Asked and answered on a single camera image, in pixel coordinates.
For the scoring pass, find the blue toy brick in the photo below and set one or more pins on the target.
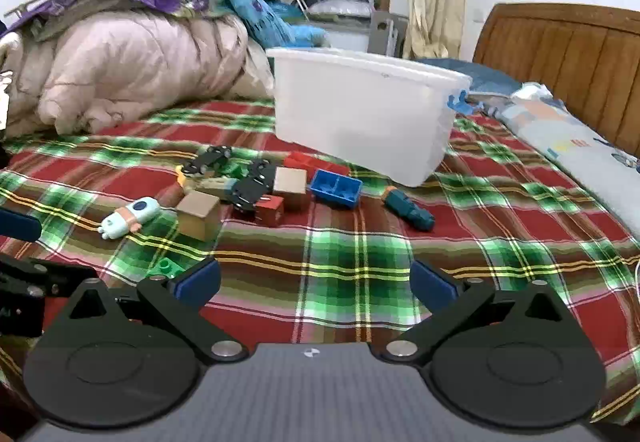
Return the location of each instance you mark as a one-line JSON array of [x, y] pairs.
[[335, 187]]

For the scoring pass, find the grey-brown folded cloth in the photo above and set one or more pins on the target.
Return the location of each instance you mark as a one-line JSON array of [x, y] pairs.
[[55, 10]]

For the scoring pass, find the blue pillow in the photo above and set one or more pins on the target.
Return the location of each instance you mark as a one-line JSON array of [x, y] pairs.
[[490, 80]]

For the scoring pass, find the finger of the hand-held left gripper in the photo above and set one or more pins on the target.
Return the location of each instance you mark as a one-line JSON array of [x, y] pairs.
[[50, 279], [20, 224]]

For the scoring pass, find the white plastic container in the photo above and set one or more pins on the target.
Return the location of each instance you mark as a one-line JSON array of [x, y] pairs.
[[360, 112]]

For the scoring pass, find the small green toy brick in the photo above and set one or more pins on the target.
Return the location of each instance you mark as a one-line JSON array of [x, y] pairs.
[[165, 268]]

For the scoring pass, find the wooden headboard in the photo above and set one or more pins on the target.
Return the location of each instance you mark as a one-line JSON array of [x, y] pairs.
[[565, 52]]

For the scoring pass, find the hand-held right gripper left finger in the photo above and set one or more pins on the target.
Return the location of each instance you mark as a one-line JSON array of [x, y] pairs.
[[200, 279]]

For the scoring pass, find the green toy piece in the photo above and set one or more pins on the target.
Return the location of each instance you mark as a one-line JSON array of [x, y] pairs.
[[235, 169]]

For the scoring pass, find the pale blue toy figure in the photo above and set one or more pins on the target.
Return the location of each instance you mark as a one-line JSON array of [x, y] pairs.
[[130, 217]]

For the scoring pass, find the red toy brick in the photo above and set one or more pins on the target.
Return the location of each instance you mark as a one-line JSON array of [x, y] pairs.
[[300, 158]]

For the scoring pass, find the yellow toy brick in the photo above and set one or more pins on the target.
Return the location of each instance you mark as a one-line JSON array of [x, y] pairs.
[[181, 175]]

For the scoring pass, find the teal toy vehicle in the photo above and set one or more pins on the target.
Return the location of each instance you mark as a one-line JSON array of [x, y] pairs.
[[407, 209]]

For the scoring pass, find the white pink pillow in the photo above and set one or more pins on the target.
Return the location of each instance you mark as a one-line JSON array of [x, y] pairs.
[[340, 7]]

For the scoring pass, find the grey board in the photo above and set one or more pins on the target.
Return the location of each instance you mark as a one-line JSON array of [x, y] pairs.
[[380, 32]]

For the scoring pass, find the black toy car chassis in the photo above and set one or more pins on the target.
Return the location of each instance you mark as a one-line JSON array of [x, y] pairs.
[[250, 189], [207, 157]]

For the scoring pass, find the pink quilt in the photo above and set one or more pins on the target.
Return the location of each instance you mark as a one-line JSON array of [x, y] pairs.
[[125, 67]]

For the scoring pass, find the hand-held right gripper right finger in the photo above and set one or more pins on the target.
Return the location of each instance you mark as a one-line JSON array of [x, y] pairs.
[[432, 282]]

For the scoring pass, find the red green plaid bed sheet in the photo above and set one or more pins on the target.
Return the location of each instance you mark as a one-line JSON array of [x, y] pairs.
[[350, 247]]

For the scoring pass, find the red wooden cube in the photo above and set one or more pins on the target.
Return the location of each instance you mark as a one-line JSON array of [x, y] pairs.
[[270, 212]]

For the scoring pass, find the beige teal toy figure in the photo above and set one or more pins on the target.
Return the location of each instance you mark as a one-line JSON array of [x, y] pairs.
[[212, 186]]

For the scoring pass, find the patchwork print pillow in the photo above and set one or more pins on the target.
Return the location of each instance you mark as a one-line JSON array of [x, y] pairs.
[[575, 142]]

